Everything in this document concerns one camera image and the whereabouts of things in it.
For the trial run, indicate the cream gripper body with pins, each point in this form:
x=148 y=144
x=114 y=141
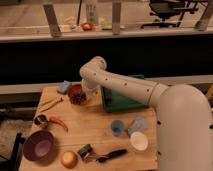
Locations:
x=90 y=93

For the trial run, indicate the dark red grape bunch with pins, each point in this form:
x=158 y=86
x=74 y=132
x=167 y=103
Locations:
x=79 y=99

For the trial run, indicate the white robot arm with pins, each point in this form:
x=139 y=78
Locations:
x=185 y=120

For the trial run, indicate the red orange bowl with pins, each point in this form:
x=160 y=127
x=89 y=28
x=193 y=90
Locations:
x=74 y=90

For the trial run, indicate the purple bowl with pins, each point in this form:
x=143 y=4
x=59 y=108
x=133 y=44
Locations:
x=38 y=145

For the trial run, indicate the dark sponge in tray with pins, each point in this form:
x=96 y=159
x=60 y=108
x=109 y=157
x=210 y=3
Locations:
x=108 y=94

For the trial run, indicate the green plastic tray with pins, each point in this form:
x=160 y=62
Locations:
x=119 y=103

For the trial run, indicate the blue sponge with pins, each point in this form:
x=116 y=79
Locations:
x=63 y=87

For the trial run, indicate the yellow green banana toy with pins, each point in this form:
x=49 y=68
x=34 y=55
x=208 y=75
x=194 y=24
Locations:
x=49 y=104

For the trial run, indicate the blue plastic cup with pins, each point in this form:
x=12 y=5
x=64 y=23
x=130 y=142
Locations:
x=117 y=127

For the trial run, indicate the red chili pepper toy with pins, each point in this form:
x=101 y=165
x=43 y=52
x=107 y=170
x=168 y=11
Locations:
x=59 y=122

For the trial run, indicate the small metal can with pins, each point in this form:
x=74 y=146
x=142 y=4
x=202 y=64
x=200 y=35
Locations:
x=41 y=121

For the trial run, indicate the small metal cup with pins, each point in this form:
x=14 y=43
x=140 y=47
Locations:
x=85 y=152

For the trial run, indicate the red fruit on shelf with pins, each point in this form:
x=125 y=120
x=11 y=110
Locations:
x=87 y=26

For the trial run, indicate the orange yellow apple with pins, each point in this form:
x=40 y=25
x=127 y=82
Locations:
x=69 y=159

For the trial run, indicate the black office chair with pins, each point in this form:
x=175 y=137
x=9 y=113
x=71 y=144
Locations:
x=165 y=9

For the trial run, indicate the black handled peeler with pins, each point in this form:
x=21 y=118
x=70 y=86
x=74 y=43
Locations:
x=108 y=156

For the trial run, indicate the black chair frame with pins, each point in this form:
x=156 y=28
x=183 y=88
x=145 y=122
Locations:
x=9 y=164

